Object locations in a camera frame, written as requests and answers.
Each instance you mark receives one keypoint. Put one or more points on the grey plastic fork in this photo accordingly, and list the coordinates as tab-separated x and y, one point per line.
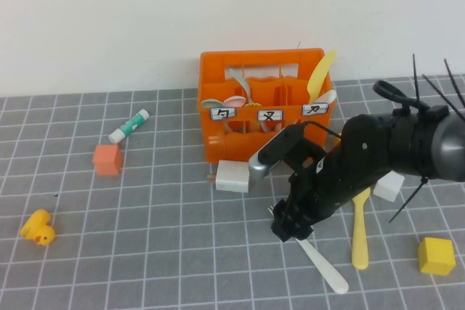
243	85

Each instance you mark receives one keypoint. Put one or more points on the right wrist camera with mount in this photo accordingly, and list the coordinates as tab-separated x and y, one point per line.
283	146

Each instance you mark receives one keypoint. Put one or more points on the yellow plastic spoon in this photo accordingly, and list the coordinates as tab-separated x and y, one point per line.
359	244

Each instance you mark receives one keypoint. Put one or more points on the white plastic fork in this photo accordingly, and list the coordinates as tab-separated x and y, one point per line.
327	273

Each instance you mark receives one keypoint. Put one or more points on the yellow plastic knife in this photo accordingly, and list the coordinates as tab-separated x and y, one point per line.
318	74

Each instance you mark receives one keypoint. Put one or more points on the black zip tie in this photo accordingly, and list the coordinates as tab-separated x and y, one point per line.
416	81
408	201
454	79
443	97

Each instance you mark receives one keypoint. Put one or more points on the grey checkered tablecloth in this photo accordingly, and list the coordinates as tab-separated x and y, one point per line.
138	270

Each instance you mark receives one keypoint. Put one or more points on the white charger plug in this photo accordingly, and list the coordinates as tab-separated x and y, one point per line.
232	177

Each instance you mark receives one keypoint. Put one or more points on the paper label reading 刀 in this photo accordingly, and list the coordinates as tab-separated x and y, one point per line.
314	109

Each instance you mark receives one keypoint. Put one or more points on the grey-green plastic spoon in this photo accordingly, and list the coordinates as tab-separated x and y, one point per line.
210	103

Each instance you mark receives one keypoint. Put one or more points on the white plastic knife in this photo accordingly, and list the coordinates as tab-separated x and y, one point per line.
328	96

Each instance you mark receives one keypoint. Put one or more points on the pink plastic spoon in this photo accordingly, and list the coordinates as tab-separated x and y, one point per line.
235	100

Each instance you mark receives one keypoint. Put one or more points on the paper label reading 叉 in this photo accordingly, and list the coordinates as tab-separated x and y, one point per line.
270	115

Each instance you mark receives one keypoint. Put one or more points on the orange plastic cutlery holder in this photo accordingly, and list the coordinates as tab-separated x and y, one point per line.
236	146

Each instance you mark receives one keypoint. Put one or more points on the paper label reading 勺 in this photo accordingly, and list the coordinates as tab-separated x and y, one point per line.
223	114

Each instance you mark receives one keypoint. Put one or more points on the salmon orange cube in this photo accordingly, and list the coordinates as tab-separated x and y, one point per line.
107	163

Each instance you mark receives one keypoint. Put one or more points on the white cube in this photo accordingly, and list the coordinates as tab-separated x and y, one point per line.
390	190

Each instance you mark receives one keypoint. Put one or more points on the yellow rubber duck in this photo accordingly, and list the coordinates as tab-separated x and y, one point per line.
36	228

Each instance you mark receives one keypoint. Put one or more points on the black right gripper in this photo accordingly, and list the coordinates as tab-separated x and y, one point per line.
327	190

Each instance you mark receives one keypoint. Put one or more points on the white green glue stick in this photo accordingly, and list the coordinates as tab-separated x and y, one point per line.
129	126

